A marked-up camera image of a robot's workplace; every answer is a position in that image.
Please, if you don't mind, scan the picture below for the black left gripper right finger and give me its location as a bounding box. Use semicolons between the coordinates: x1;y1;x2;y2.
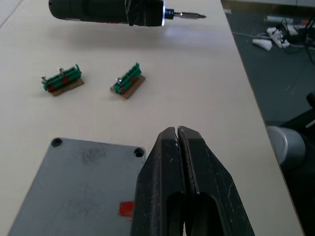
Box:
177;126;256;236

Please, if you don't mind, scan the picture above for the dark green electric screwdriver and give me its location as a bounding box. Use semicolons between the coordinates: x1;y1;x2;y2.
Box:
48;0;207;27

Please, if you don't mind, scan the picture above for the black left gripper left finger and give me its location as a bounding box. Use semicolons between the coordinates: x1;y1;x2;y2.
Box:
129;126;187;236

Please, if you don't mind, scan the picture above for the black cable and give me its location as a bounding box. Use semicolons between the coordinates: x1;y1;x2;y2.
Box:
278;17;315;65

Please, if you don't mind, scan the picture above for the white power strip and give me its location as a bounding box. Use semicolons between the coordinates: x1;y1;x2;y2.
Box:
266;24;300;49

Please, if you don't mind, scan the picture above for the silver robot body part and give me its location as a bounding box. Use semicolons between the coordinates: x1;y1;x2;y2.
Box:
266;125;307;172

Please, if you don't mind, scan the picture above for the green screw holder block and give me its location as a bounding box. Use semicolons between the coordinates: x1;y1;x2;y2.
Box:
110;62;146;100
40;63;85;97

